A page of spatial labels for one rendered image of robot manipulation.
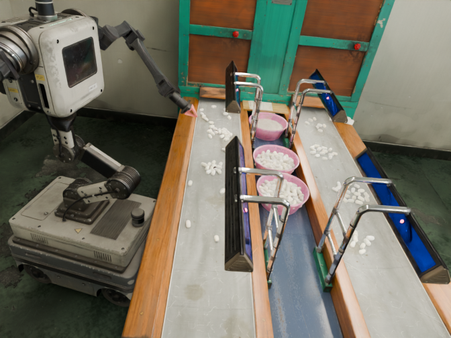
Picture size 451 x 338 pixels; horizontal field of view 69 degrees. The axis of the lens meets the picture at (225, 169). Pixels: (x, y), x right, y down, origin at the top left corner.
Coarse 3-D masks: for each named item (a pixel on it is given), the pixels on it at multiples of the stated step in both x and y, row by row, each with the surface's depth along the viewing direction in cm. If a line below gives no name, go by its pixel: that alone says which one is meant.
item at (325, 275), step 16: (352, 176) 120; (336, 208) 126; (368, 208) 106; (384, 208) 107; (400, 208) 107; (352, 224) 111; (320, 240) 139; (320, 256) 140; (336, 256) 121; (320, 272) 136
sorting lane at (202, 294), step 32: (192, 160) 184; (224, 160) 187; (192, 192) 162; (224, 192) 164; (192, 224) 145; (224, 224) 147; (192, 256) 131; (192, 288) 119; (224, 288) 120; (192, 320) 110; (224, 320) 111
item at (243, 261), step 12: (228, 144) 138; (240, 144) 137; (228, 156) 130; (240, 156) 128; (228, 168) 124; (228, 180) 118; (240, 180) 113; (228, 192) 113; (240, 192) 107; (228, 204) 108; (240, 204) 103; (228, 216) 104; (240, 216) 98; (228, 228) 100; (240, 228) 94; (228, 240) 96; (240, 240) 90; (228, 252) 92; (240, 252) 87; (228, 264) 89; (240, 264) 88; (252, 264) 90
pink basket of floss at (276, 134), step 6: (270, 114) 236; (276, 120) 235; (282, 120) 232; (258, 132) 220; (270, 132) 216; (276, 132) 217; (282, 132) 222; (258, 138) 224; (264, 138) 221; (270, 138) 221; (276, 138) 223
